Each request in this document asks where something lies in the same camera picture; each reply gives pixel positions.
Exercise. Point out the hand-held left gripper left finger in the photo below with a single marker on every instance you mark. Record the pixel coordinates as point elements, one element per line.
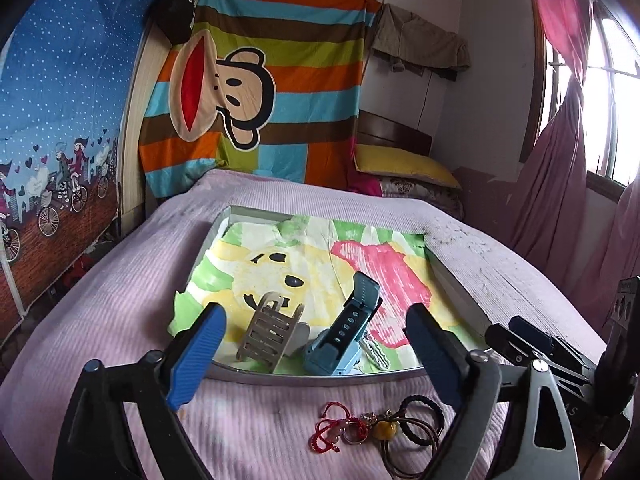
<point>200,355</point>

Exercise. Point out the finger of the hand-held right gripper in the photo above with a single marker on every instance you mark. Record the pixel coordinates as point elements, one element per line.
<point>505,342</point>
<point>530,332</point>

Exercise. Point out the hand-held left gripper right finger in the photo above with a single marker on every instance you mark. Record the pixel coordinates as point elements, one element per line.
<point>431,355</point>

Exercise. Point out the small white hair clip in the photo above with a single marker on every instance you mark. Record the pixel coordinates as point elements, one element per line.
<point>375,352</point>

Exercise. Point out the blue smart watch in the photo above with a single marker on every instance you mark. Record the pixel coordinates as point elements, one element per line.
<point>345,325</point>

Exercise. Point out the patterned pillow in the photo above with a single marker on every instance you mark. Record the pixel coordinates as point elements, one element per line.
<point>420,195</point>

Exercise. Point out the pink curtain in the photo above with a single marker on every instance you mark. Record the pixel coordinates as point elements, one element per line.
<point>555,160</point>

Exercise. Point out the magenta cloth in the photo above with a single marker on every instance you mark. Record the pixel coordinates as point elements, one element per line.
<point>365,182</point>

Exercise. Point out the yellow pillow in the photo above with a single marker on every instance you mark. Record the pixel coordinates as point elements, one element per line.
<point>400,165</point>

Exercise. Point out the dark wooden headboard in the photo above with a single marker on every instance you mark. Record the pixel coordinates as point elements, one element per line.
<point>390,132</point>

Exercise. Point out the window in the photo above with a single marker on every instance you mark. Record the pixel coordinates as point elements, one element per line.
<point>615,110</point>

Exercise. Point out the blue printed fabric wardrobe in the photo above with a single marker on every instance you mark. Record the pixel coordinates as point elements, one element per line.
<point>65,85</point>

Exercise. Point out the striped monkey blanket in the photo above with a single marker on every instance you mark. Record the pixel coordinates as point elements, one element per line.
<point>300,60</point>

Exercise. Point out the beige hanging garment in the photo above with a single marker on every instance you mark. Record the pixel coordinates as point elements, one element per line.
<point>420,40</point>

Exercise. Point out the black hanging bag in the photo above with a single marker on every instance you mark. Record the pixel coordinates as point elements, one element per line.
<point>175,15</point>

